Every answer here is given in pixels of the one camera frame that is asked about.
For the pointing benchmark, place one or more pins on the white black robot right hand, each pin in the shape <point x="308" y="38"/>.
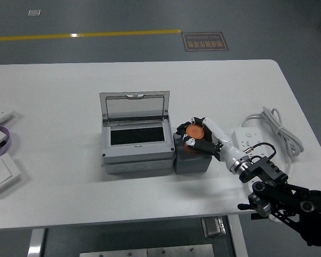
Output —
<point x="224" y="143"/>

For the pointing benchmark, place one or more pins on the orange cylinder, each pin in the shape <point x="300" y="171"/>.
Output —
<point x="195" y="131"/>

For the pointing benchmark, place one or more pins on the grey box with clear lid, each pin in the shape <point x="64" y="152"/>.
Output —
<point x="136" y="158"/>

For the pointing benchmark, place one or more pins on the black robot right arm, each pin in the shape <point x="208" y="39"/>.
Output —
<point x="283" y="198"/>

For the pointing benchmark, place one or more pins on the grey cube with round hole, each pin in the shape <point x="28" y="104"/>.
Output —
<point x="192" y="164"/>

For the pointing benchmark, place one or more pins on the white power strip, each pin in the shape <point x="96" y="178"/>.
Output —
<point x="243" y="137"/>

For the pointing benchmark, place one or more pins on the white table leg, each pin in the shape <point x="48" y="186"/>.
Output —
<point x="36" y="242"/>
<point x="238" y="235"/>

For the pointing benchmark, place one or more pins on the brown floor sign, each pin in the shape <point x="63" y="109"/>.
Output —
<point x="204" y="41"/>

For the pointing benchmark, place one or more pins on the yellow floor tape line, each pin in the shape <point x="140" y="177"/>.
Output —
<point x="109" y="34"/>

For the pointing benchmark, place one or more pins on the small metal floor plate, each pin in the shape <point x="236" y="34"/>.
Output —
<point x="34" y="12"/>

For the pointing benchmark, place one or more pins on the grey metal bracket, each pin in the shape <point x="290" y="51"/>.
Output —
<point x="213" y="227"/>

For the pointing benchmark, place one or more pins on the metal base plate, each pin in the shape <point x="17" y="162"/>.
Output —
<point x="149" y="252"/>

